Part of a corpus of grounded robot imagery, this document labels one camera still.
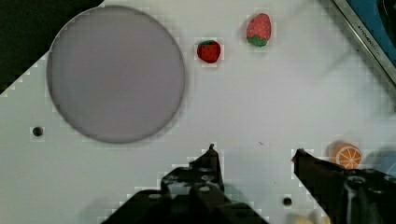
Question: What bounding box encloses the peeled toy banana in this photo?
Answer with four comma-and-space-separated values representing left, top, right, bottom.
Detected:
290, 213, 332, 224

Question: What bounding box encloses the pink toy strawberry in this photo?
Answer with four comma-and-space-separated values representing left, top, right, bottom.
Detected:
246, 13, 272, 48

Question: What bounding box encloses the grey round plate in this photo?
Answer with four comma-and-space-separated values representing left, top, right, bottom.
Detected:
47, 6, 186, 144

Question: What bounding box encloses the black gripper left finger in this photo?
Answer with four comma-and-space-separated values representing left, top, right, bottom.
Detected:
101, 146, 268, 224

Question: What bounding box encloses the dark red toy strawberry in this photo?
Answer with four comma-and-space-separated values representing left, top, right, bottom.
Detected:
197, 40, 221, 63

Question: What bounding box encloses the toy orange slice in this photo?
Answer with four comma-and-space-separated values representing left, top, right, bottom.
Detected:
331, 142, 362, 170

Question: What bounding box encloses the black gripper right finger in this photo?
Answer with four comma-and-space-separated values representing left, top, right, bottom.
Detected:
291, 148, 396, 224

